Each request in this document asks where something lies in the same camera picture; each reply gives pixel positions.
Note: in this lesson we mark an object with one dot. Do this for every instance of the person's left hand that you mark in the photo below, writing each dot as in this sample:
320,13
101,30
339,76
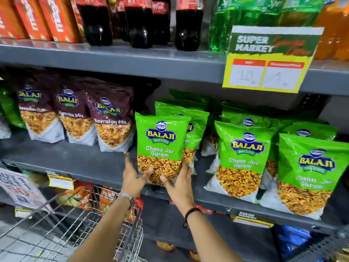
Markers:
131,184

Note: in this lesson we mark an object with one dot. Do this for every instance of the person's right hand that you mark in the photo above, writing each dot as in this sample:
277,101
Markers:
181,192

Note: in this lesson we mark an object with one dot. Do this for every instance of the person's right thumb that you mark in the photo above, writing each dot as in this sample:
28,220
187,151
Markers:
166,180

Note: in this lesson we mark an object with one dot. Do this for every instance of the person's left thumb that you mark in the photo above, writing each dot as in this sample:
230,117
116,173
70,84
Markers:
146,174

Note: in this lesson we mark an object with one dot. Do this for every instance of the green snack packet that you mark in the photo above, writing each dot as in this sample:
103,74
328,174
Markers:
162,139

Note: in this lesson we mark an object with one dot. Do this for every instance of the person's left forearm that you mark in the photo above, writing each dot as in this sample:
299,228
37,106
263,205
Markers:
103,231

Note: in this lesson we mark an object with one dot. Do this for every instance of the person's right forearm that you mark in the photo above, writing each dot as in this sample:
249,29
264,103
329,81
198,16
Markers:
211,240

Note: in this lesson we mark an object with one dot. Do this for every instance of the black wristband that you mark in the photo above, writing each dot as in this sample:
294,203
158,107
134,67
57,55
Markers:
190,212

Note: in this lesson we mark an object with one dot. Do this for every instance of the red shelf tag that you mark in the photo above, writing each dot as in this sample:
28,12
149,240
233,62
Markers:
203,208

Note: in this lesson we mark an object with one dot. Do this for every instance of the orange snack packet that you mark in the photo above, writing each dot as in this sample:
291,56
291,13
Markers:
107,200
76,196

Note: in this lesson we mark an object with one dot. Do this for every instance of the grey metal shelf board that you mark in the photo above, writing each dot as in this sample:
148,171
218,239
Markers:
136,61
90,163

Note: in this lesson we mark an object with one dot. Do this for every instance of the maroon snack mix packet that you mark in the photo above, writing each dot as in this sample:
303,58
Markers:
113,122
36,111
73,117

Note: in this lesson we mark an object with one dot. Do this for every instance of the yellow snack packet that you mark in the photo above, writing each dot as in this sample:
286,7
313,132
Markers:
165,246

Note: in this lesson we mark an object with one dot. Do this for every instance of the yellow shelf price tag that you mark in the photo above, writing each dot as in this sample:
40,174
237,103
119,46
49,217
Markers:
60,182

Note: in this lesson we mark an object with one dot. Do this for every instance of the black and yellow price tag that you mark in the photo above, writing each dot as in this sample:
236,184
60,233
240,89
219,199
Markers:
252,218

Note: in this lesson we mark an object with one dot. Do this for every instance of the white promotional sign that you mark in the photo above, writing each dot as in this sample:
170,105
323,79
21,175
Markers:
20,189

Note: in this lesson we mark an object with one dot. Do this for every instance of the small white shelf tag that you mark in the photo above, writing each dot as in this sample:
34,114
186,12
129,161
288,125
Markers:
23,212

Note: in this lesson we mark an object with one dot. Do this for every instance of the blue snack packet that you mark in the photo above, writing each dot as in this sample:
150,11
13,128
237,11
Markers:
293,241

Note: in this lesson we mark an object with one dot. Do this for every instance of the row of green packets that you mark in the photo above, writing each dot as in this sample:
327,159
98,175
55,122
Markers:
308,171

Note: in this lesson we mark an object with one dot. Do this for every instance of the cola bottle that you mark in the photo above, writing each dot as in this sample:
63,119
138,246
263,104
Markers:
140,27
161,24
95,24
189,29

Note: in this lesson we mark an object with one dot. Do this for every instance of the white packet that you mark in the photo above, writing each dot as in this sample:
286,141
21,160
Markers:
4,129

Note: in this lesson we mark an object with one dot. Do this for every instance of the dark green packet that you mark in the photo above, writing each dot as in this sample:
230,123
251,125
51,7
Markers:
9,106

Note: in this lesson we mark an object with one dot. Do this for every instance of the green and yellow price sign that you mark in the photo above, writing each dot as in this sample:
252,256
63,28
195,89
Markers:
272,59

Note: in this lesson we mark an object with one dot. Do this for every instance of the green soda bottle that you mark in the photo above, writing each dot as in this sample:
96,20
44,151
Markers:
259,13
300,13
220,24

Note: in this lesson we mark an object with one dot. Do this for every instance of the black perforated shelf panel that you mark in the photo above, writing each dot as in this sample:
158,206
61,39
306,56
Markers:
324,246

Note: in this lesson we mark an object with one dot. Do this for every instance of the orange juice carton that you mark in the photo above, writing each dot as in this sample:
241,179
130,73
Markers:
9,19
31,17
58,19

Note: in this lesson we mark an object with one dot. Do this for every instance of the orange soda bottle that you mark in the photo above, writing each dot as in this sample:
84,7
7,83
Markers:
344,38
325,27

